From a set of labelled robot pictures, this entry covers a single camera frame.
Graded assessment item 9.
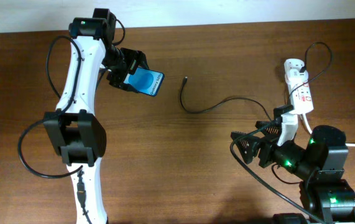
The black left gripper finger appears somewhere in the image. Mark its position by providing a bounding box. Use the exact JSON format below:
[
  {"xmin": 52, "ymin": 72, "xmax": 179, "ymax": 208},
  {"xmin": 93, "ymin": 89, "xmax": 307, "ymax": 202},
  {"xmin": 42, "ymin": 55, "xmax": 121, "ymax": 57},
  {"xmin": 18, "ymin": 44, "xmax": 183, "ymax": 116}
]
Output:
[
  {"xmin": 140, "ymin": 58, "xmax": 149, "ymax": 70},
  {"xmin": 119, "ymin": 83, "xmax": 139, "ymax": 93}
]

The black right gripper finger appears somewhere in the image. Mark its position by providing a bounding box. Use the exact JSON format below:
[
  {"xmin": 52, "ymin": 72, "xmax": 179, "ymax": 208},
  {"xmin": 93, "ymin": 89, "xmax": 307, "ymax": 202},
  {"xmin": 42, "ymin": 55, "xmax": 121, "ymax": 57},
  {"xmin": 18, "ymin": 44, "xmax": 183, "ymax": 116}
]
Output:
[
  {"xmin": 255, "ymin": 121, "xmax": 279, "ymax": 136},
  {"xmin": 231, "ymin": 131, "xmax": 262, "ymax": 164}
]

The blue Galaxy smartphone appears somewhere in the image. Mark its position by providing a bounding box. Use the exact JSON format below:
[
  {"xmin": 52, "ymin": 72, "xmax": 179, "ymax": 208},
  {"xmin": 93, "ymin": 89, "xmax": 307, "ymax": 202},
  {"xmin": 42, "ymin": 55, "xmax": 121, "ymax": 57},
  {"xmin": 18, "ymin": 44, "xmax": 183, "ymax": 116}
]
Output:
[{"xmin": 124, "ymin": 67, "xmax": 165, "ymax": 96}]

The black charger cable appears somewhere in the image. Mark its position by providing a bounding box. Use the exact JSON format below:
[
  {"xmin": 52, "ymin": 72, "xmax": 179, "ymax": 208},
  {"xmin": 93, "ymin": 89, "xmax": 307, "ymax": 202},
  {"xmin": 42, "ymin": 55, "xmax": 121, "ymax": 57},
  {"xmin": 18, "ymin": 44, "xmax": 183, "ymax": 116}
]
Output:
[{"xmin": 179, "ymin": 41, "xmax": 333, "ymax": 124}]

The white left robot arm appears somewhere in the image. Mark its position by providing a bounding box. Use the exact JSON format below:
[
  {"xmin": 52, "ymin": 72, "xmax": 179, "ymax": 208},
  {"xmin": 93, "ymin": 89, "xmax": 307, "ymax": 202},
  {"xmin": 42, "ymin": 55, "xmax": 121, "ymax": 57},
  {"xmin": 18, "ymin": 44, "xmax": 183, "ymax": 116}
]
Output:
[{"xmin": 44, "ymin": 12, "xmax": 164, "ymax": 223}]

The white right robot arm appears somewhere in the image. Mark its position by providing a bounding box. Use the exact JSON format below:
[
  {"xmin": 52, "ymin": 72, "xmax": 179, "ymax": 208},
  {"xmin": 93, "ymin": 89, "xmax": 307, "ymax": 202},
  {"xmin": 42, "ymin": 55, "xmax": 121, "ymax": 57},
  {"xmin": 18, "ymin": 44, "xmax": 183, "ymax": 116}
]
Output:
[{"xmin": 230, "ymin": 121, "xmax": 355, "ymax": 223}]

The white charger adapter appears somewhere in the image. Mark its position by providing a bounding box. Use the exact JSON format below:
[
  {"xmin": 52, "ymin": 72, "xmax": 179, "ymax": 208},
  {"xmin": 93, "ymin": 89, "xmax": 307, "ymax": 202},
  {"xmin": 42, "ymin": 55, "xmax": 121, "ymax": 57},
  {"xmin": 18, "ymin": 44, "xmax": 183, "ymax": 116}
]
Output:
[{"xmin": 285, "ymin": 69, "xmax": 308, "ymax": 85}]

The white power strip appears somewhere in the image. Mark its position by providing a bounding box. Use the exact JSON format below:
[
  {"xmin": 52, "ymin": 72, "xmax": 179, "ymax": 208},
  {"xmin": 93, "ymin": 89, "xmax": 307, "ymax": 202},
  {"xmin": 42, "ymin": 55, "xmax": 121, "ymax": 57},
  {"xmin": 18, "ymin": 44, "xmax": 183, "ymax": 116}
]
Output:
[{"xmin": 284, "ymin": 58, "xmax": 313, "ymax": 114}]

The white power strip cord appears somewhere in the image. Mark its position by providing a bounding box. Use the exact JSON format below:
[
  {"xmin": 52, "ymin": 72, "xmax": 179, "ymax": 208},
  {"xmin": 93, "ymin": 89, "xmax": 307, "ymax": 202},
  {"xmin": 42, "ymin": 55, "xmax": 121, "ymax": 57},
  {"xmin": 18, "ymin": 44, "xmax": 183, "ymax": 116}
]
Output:
[{"xmin": 300, "ymin": 113, "xmax": 355, "ymax": 149}]

